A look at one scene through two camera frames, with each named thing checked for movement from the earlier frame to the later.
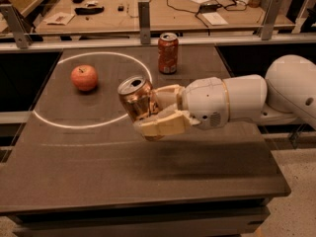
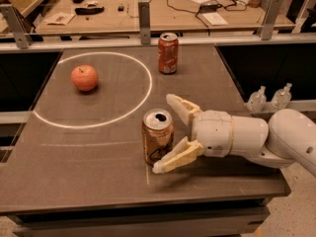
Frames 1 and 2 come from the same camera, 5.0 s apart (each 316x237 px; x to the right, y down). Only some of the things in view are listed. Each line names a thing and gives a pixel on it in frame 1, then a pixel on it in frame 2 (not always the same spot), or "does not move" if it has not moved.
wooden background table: [173, 12] does not move
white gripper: [204, 101] to [213, 132]
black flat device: [88, 11] does not move
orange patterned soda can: [139, 97] to [158, 133]
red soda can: [168, 48] does not move
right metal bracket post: [270, 17] does not move
